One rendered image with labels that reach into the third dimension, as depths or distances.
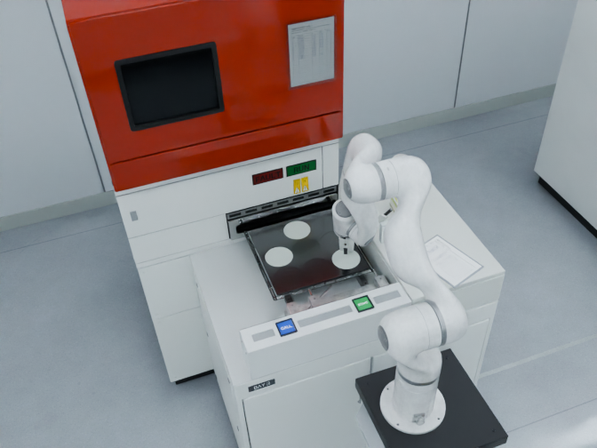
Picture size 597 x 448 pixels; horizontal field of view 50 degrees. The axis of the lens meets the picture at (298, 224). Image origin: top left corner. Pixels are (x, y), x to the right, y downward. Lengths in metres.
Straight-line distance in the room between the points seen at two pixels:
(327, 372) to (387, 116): 2.53
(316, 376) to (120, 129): 1.02
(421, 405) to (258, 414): 0.62
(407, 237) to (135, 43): 0.93
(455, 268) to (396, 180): 0.65
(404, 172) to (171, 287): 1.25
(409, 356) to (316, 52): 0.99
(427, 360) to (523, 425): 1.35
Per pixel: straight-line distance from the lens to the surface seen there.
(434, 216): 2.42
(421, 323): 1.65
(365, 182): 1.62
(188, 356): 2.95
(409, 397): 1.87
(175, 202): 2.33
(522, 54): 4.79
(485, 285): 2.26
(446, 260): 2.25
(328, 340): 2.08
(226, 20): 1.98
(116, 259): 3.78
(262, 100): 2.13
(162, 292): 2.62
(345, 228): 2.08
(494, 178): 4.24
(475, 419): 2.02
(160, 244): 2.44
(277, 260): 2.32
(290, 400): 2.27
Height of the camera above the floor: 2.55
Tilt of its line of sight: 42 degrees down
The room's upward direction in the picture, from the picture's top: 3 degrees counter-clockwise
